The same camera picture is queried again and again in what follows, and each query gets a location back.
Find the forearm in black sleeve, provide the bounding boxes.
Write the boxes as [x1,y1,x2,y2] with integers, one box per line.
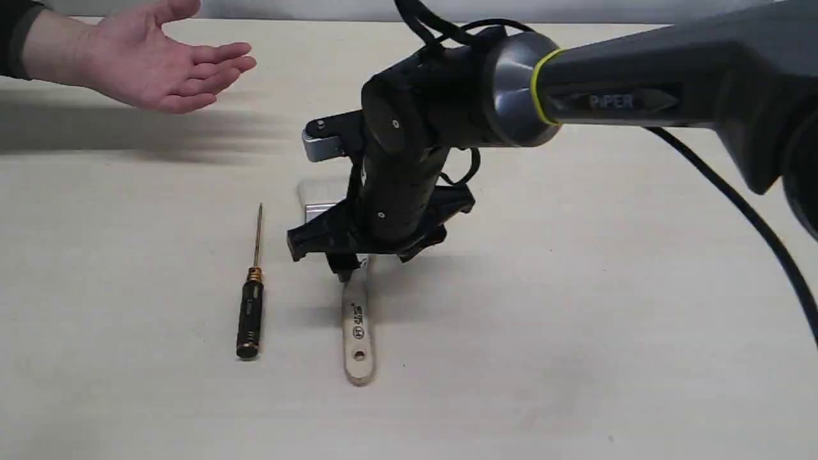
[1,1,91,86]

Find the wooden handled paint brush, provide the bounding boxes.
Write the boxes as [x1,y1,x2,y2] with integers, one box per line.
[297,180,378,387]

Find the person's bare open hand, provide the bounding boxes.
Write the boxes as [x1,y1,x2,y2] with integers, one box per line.
[74,1,257,114]

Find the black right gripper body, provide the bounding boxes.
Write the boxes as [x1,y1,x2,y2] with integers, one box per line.
[287,148,475,262]

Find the black gold precision screwdriver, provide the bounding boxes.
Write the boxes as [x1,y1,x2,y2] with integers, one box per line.
[235,202,264,361]

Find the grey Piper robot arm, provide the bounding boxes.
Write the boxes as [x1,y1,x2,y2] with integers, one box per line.
[287,1,816,280]

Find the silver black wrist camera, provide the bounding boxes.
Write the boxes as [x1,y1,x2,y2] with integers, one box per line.
[302,110,366,163]

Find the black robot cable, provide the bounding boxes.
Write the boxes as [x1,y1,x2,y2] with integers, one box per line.
[645,126,818,349]

